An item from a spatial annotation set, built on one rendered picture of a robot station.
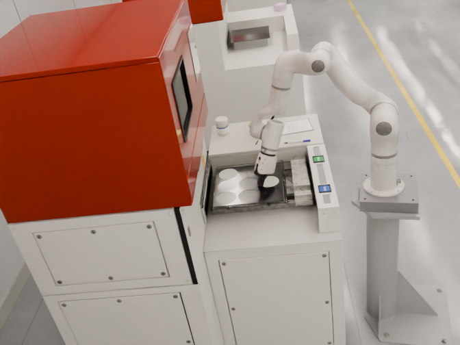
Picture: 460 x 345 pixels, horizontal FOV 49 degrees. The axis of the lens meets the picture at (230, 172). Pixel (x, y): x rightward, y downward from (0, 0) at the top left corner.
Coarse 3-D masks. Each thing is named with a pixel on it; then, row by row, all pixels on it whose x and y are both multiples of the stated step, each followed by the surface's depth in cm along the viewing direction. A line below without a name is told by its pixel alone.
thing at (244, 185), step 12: (228, 168) 272; (240, 168) 270; (252, 168) 268; (276, 168) 265; (216, 180) 264; (228, 180) 262; (240, 180) 261; (252, 180) 259; (216, 192) 254; (240, 192) 252; (252, 192) 250; (264, 192) 249; (276, 192) 247; (216, 204) 246; (228, 204) 245; (240, 204) 243
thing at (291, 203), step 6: (276, 204) 248; (282, 204) 248; (288, 204) 247; (294, 204) 247; (216, 210) 251; (222, 210) 251; (228, 210) 251; (234, 210) 251; (240, 210) 251; (246, 210) 250; (252, 210) 250; (258, 210) 250
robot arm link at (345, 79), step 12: (324, 48) 215; (336, 60) 220; (336, 72) 220; (348, 72) 217; (336, 84) 220; (348, 84) 217; (360, 84) 218; (348, 96) 220; (360, 96) 219; (372, 96) 222; (384, 96) 226; (372, 108) 227; (396, 108) 224
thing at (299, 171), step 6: (294, 168) 266; (300, 168) 265; (306, 168) 264; (294, 174) 262; (300, 174) 261; (306, 174) 260; (294, 180) 257; (300, 180) 256; (306, 180) 256; (300, 204) 243; (306, 204) 243; (312, 204) 243
